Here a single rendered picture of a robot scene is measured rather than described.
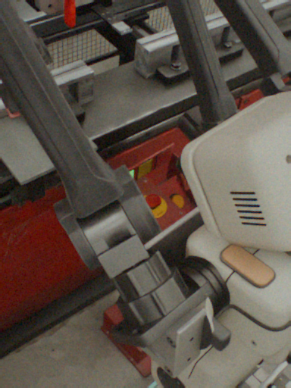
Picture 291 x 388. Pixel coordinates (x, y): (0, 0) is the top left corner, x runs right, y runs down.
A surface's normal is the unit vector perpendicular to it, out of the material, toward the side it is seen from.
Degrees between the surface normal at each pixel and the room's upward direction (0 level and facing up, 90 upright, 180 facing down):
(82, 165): 69
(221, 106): 54
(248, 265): 8
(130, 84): 0
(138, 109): 0
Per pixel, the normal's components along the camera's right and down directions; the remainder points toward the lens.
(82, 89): 0.61, 0.64
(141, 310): -0.33, 0.31
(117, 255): 0.10, 0.08
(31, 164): 0.10, -0.64
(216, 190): -0.73, 0.48
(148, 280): 0.30, -0.04
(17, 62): 0.30, 0.47
